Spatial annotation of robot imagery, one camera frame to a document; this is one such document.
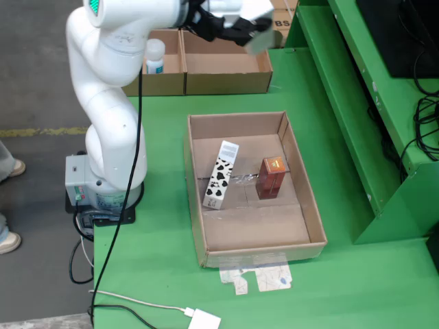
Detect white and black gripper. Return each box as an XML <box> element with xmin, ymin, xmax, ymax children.
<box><xmin>205</xmin><ymin>0</ymin><xmax>274</xmax><ymax>48</ymax></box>

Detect tall white cosmetic box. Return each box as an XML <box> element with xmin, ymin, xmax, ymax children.
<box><xmin>239</xmin><ymin>0</ymin><xmax>276</xmax><ymax>56</ymax></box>

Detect red orange product box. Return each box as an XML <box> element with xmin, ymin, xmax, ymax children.
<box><xmin>256</xmin><ymin>156</ymin><xmax>287</xmax><ymax>200</ymax></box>

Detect shallow cardboard tray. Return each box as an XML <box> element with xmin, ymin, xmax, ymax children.
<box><xmin>183</xmin><ymin>110</ymin><xmax>329</xmax><ymax>269</ymax></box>

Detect grey robot control box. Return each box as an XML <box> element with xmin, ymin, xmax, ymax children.
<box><xmin>64</xmin><ymin>154</ymin><xmax>100</xmax><ymax>208</ymax></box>

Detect white bottle teal label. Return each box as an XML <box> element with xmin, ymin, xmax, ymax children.
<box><xmin>145</xmin><ymin>38</ymin><xmax>166</xmax><ymax>75</ymax></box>

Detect cow print carton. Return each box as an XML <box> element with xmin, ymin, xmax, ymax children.
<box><xmin>202</xmin><ymin>140</ymin><xmax>240</xmax><ymax>210</ymax></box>

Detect black computer monitor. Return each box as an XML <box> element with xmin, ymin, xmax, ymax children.
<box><xmin>355</xmin><ymin>0</ymin><xmax>439</xmax><ymax>79</ymax></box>

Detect green metal shelf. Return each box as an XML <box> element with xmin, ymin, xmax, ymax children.
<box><xmin>284</xmin><ymin>0</ymin><xmax>439</xmax><ymax>246</ymax></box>

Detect flattened white paper carton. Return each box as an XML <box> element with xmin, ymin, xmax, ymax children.
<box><xmin>218</xmin><ymin>262</ymin><xmax>293</xmax><ymax>296</ymax></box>

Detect beige sneaker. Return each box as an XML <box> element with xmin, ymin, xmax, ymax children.
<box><xmin>6</xmin><ymin>159</ymin><xmax>27</xmax><ymax>178</ymax></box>
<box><xmin>0</xmin><ymin>231</ymin><xmax>22</xmax><ymax>255</ymax></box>

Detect blue jeans leg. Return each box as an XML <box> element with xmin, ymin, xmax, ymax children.
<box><xmin>0</xmin><ymin>140</ymin><xmax>17</xmax><ymax>182</ymax></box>
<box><xmin>0</xmin><ymin>212</ymin><xmax>11</xmax><ymax>241</ymax></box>

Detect white usb adapter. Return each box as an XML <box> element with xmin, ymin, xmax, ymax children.
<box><xmin>185</xmin><ymin>307</ymin><xmax>222</xmax><ymax>329</ymax></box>

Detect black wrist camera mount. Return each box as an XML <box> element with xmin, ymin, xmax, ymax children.
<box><xmin>187</xmin><ymin>0</ymin><xmax>224</xmax><ymax>42</ymax></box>

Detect strapped printed cardboard box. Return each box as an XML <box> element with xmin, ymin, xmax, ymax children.
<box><xmin>272</xmin><ymin>0</ymin><xmax>299</xmax><ymax>39</ymax></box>

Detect long black cable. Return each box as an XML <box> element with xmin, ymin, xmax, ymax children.
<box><xmin>87</xmin><ymin>64</ymin><xmax>155</xmax><ymax>329</ymax></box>

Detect tangled black cables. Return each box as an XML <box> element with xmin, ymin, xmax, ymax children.
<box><xmin>368</xmin><ymin>51</ymin><xmax>439</xmax><ymax>179</ymax></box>

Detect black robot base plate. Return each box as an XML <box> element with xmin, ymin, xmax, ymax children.
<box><xmin>64</xmin><ymin>190</ymin><xmax>137</xmax><ymax>228</ymax></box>

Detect black power cable loop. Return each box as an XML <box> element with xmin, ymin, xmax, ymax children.
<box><xmin>69</xmin><ymin>212</ymin><xmax>95</xmax><ymax>285</ymax></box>

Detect white usb cable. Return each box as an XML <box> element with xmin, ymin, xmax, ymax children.
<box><xmin>88</xmin><ymin>289</ymin><xmax>188</xmax><ymax>313</ymax></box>

